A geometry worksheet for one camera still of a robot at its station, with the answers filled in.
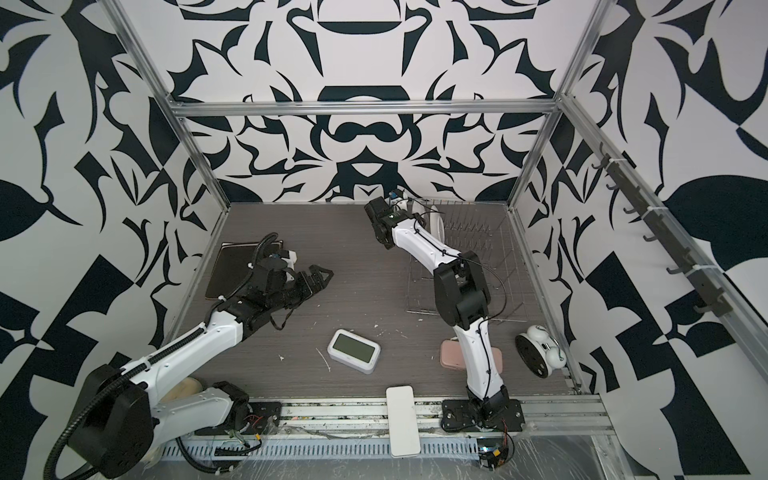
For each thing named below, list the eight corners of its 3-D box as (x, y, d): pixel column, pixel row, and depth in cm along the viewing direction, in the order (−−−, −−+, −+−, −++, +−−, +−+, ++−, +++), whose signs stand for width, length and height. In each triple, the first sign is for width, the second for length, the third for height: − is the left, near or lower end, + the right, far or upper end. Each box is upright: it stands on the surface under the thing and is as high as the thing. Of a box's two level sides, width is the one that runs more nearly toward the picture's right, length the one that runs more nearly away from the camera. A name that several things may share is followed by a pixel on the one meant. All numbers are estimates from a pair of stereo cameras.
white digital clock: (325, 359, 85) (322, 353, 82) (338, 332, 90) (336, 325, 87) (371, 377, 82) (371, 372, 79) (382, 348, 87) (382, 342, 84)
